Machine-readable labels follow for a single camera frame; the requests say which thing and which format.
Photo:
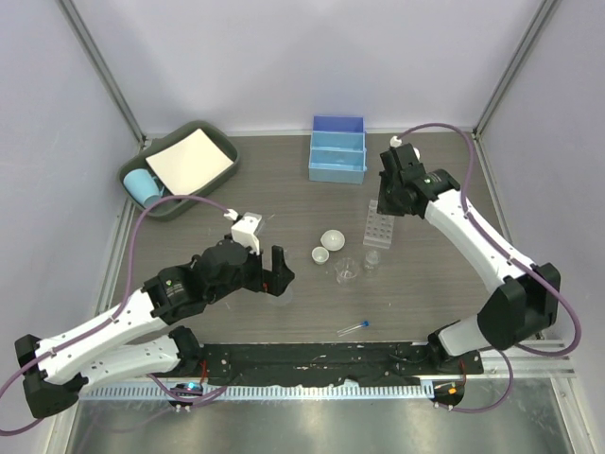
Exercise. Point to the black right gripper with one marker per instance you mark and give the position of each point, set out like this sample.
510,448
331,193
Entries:
384,206

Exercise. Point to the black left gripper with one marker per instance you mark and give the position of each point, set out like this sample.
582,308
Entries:
281,273

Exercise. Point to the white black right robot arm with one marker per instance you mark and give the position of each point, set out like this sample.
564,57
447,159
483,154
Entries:
521,302

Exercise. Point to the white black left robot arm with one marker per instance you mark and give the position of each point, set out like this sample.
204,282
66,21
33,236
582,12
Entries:
143,335

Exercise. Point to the small white ceramic bowl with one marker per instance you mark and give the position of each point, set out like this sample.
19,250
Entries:
320,255

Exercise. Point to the clear test tube rack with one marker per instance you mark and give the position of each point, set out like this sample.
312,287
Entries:
378,230

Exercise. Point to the large white ceramic bowl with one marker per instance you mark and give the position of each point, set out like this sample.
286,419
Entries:
332,240

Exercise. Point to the clear glass beaker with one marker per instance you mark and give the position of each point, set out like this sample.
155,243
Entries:
346,270

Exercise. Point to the blue tiered organizer box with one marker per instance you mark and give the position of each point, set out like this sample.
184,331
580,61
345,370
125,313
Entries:
337,151

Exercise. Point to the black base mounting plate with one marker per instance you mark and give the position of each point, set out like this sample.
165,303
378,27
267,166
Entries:
369,364

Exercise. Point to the small clear glass bottle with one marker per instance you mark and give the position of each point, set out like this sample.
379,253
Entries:
372,260

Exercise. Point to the blue capped test tube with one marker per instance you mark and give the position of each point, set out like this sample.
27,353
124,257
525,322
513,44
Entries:
350,329

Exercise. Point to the dark green plastic tray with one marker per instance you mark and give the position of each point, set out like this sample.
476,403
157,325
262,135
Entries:
177,205

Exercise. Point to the white square plate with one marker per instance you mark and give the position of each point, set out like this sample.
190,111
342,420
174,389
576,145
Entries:
190,164

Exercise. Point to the light blue mug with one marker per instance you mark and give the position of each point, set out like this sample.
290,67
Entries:
144,187

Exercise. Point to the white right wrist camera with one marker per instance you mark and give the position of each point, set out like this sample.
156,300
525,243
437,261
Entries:
396,142

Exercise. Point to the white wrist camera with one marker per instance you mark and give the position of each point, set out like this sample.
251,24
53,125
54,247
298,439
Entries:
396,142
244,229

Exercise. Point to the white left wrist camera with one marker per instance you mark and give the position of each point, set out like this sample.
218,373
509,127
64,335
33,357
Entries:
244,229

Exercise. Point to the white slotted cable duct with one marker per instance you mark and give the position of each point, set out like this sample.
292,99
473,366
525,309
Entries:
145,390

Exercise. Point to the aluminium rail profile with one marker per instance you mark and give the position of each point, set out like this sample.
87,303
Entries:
526,365

